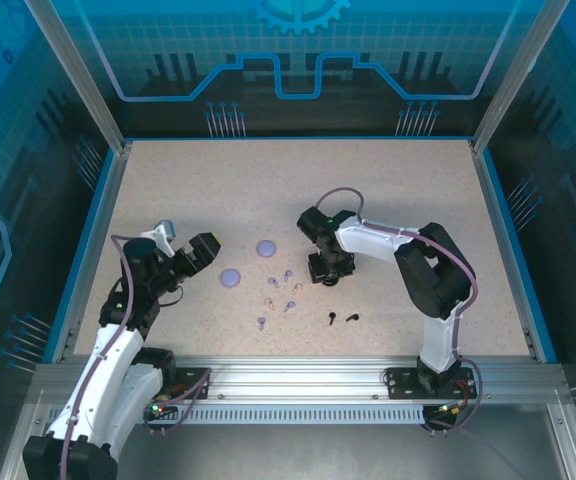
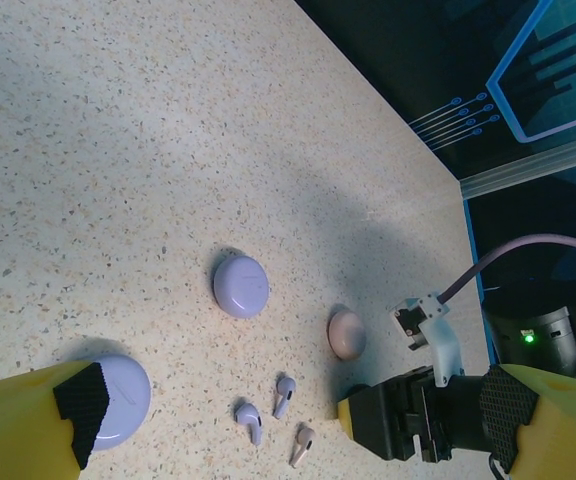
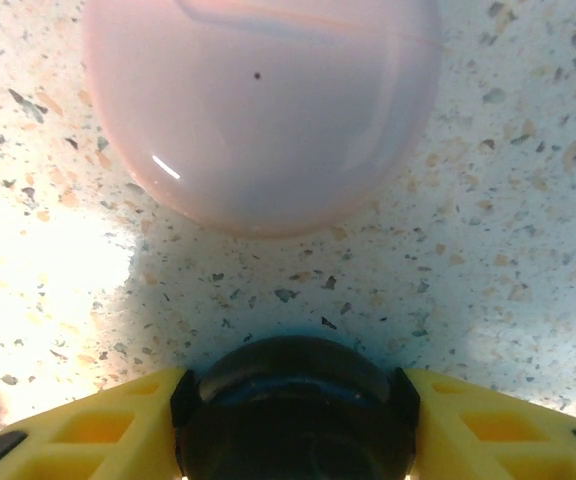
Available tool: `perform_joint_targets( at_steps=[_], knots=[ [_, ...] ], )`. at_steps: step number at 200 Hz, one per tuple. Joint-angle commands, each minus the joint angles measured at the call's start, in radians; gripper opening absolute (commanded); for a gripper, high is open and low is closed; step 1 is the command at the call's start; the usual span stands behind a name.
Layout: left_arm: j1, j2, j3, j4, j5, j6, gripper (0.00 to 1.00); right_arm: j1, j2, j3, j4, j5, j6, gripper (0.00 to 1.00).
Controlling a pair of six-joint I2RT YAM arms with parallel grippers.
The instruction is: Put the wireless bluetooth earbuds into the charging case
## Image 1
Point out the purple earbud charging case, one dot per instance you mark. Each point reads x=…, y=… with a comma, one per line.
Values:
x=230, y=277
x=266, y=248

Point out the black screws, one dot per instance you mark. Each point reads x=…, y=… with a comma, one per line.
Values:
x=354, y=316

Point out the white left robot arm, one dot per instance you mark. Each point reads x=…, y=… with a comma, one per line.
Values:
x=113, y=360

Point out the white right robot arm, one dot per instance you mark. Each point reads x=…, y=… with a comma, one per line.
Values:
x=368, y=242

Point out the small LED circuit board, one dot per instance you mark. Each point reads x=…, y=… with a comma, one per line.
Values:
x=445, y=409
x=158, y=410

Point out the aluminium table side rail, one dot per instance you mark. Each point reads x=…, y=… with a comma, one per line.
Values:
x=510, y=260
x=93, y=250

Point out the long aluminium mounting rail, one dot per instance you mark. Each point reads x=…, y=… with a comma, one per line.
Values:
x=293, y=375

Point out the aluminium frame post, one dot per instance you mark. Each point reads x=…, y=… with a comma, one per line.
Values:
x=518, y=75
x=78, y=75

